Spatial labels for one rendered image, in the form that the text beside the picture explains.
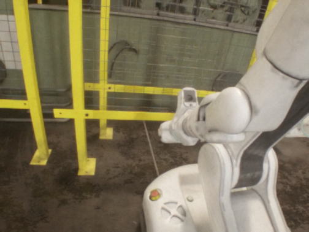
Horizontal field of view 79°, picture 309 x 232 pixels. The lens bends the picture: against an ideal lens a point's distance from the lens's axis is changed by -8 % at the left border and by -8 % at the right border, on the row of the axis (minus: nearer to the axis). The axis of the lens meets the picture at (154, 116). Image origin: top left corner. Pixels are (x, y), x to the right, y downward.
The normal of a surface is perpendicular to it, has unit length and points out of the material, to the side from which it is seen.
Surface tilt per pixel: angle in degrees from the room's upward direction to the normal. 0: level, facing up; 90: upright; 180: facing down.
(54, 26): 90
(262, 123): 110
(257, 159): 70
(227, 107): 83
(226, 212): 27
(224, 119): 94
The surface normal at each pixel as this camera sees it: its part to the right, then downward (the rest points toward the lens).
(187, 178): 0.24, 0.18
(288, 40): -0.91, 0.24
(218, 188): -0.84, 0.03
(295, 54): -0.68, 0.53
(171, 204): 0.13, -0.86
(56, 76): 0.18, 0.51
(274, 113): 0.22, 0.76
